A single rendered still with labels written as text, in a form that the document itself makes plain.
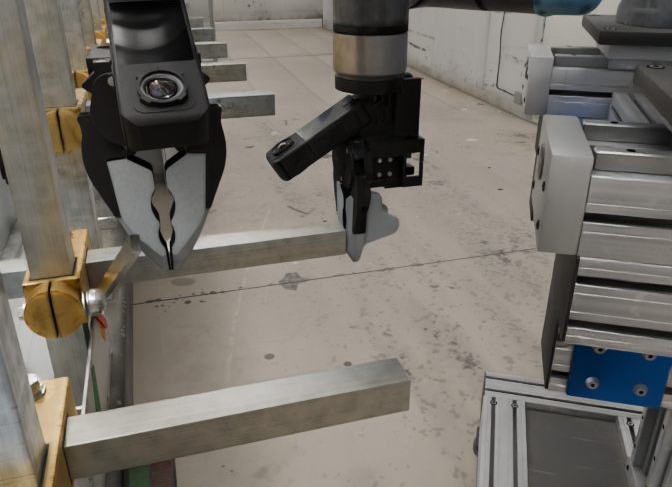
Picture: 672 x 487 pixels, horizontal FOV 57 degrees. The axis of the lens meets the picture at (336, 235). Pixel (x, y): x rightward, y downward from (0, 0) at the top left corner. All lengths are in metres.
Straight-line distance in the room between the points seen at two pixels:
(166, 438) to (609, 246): 0.38
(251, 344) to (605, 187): 1.59
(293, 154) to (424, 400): 1.26
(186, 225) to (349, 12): 0.28
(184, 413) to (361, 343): 1.56
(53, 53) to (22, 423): 0.51
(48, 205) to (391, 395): 0.34
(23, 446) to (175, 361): 1.59
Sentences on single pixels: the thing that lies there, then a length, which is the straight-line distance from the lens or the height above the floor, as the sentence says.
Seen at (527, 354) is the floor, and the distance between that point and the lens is 2.04.
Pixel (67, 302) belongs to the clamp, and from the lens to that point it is 0.61.
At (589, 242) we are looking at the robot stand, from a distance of 0.57.
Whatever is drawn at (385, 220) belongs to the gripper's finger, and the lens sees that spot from 0.70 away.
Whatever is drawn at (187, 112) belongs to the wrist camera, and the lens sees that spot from 0.33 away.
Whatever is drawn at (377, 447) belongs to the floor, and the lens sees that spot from 1.66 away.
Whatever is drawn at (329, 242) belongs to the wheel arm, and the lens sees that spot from 0.69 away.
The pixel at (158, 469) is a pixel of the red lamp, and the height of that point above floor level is 0.70.
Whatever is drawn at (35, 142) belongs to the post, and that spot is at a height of 1.00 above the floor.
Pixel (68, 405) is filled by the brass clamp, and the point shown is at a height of 0.85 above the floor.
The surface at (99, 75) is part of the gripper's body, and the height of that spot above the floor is 1.08.
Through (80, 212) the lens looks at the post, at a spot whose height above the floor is 0.83.
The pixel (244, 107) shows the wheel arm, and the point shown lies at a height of 0.95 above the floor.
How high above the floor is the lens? 1.15
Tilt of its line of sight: 25 degrees down
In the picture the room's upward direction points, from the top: straight up
